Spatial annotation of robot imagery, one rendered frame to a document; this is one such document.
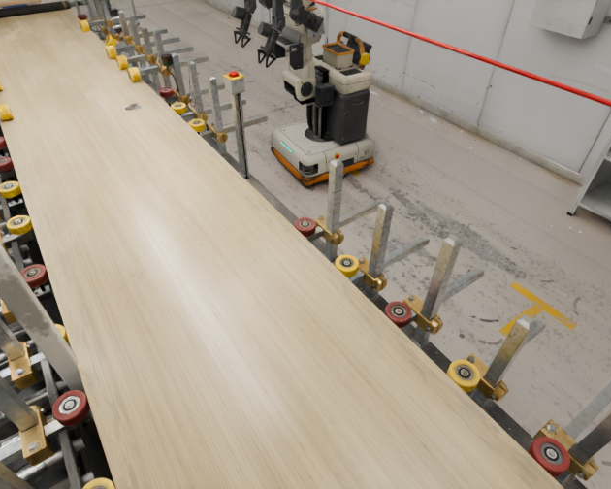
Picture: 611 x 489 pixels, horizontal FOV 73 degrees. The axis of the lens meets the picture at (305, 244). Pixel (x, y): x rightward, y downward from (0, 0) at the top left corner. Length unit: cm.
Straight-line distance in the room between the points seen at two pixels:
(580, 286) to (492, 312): 64
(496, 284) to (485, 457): 179
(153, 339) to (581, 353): 217
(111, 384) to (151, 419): 16
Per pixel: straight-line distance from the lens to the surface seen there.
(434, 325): 136
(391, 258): 158
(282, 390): 114
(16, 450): 132
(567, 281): 305
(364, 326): 125
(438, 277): 123
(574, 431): 136
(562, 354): 264
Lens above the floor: 190
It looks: 43 degrees down
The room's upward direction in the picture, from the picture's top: straight up
